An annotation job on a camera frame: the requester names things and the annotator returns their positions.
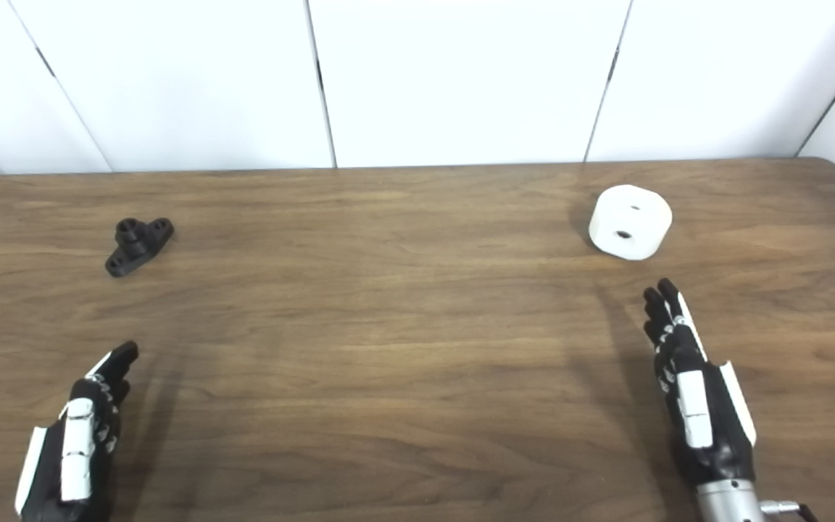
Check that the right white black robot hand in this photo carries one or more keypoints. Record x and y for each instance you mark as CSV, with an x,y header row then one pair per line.
x,y
707,428

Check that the black flanged holder part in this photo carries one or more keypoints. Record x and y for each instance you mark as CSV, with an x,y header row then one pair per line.
x,y
135,246

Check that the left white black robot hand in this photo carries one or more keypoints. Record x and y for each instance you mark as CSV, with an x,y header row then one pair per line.
x,y
77,449

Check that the round white plastic piece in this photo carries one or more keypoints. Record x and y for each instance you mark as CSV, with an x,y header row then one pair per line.
x,y
631,221

